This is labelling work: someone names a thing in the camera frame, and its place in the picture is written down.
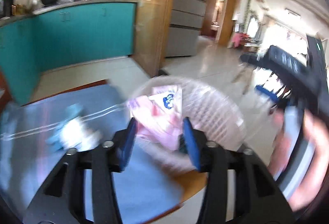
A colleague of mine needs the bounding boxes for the large pink plastic bag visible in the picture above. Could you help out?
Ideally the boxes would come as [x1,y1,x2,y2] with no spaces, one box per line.
[128,85,182,151]

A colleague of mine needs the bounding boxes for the white tissue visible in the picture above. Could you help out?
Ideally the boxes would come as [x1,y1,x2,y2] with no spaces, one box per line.
[62,118,103,152]

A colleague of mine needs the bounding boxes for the light blue face mask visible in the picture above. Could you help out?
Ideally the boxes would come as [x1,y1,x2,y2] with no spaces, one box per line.
[46,104,83,151]

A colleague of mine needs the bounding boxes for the teal kitchen cabinets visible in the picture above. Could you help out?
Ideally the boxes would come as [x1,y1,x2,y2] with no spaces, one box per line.
[1,0,137,105]

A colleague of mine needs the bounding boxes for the person's right hand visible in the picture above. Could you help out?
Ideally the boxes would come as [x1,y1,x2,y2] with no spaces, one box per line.
[268,105,328,212]

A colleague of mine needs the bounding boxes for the white plastic laundry basket bin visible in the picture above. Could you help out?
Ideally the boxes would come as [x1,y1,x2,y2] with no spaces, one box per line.
[131,76,247,174]

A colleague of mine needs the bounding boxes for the dark wooden chair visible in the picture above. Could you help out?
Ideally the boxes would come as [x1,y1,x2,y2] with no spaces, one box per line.
[1,73,204,223]

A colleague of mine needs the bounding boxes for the blue striped seat cushion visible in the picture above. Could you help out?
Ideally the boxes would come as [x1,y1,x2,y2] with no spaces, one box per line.
[1,85,182,223]

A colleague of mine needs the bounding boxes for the silver refrigerator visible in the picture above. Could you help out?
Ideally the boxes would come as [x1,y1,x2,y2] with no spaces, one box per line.
[165,0,207,57]

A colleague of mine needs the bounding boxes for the round steel lid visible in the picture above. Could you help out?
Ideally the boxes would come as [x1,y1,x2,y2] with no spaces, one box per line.
[26,0,43,12]

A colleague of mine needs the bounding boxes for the black air fryer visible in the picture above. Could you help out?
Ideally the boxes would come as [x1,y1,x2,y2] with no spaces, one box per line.
[0,0,14,18]

